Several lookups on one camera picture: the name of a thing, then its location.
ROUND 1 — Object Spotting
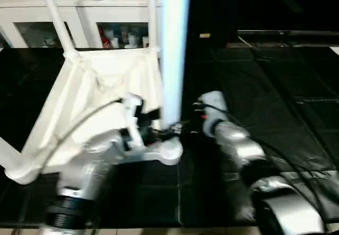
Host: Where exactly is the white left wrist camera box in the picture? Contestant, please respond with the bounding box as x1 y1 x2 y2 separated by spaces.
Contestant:
120 93 149 157

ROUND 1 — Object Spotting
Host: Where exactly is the red and white bottle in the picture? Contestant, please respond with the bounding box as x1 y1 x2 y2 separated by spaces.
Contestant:
98 26 110 48

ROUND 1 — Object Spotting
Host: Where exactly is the white cabinet with glass doors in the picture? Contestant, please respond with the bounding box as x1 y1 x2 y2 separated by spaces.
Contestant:
0 0 164 50

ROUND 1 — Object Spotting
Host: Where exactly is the white plastic table top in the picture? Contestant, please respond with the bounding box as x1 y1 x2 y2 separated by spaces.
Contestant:
4 47 183 185

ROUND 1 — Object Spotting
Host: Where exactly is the black mat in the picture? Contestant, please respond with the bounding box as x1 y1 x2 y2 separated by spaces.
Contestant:
0 46 339 229

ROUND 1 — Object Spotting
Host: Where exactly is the long black bar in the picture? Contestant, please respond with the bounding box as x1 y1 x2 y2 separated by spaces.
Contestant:
237 29 339 37

